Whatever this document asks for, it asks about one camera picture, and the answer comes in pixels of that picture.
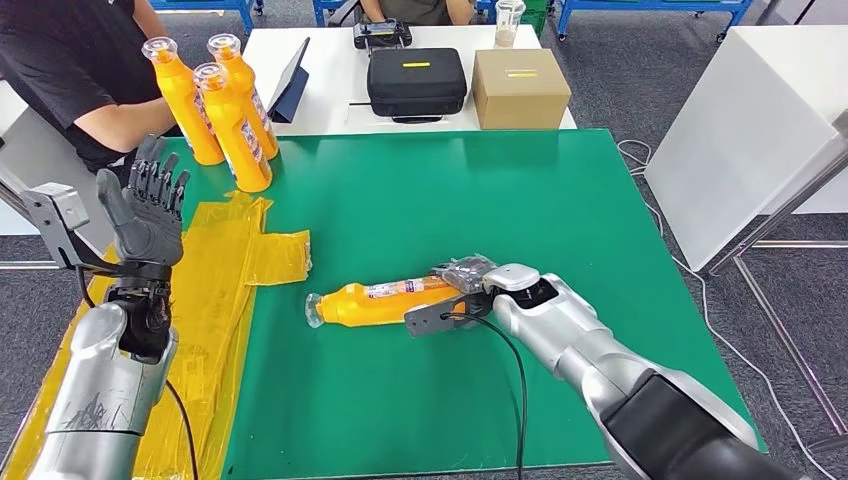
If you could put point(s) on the yellow tape patch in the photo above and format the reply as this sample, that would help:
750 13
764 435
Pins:
212 298

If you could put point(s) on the white table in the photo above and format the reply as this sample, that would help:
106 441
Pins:
331 60

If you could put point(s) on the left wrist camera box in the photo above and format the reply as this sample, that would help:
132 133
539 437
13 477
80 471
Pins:
60 212

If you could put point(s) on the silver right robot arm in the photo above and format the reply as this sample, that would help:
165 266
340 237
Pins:
596 358

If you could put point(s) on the person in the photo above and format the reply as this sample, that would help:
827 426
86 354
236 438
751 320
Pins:
414 10
60 60

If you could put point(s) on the black handheld controller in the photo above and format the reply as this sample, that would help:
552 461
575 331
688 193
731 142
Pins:
382 33

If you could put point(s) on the white panel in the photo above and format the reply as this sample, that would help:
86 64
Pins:
742 139
33 159

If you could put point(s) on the brown cardboard box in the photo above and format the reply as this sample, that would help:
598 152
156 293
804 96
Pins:
520 96

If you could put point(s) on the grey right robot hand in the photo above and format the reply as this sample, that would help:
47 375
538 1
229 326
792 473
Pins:
467 272

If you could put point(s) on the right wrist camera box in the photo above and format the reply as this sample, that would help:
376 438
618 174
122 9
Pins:
430 321

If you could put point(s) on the green plastic crate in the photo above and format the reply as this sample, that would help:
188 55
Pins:
538 6

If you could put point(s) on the tablet in blue case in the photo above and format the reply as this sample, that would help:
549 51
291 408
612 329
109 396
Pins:
290 89

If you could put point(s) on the orange bottle clear cap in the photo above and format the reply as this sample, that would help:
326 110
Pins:
232 132
182 99
242 76
358 308

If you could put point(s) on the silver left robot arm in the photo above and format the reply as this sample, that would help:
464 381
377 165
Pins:
106 391

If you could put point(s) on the grey metal frame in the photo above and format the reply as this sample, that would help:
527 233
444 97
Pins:
782 218

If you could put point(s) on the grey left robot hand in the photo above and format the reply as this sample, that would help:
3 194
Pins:
149 225

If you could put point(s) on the person's left forearm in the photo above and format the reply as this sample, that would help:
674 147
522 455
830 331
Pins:
149 16

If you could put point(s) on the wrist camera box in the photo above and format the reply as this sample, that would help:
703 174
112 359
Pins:
430 321
60 212

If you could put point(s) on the person's right forearm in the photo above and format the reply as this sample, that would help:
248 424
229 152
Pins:
126 126

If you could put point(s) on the black carrying case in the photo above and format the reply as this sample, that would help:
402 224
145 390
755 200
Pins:
416 86

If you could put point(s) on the clear plastic cup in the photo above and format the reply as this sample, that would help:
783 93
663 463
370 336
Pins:
509 26

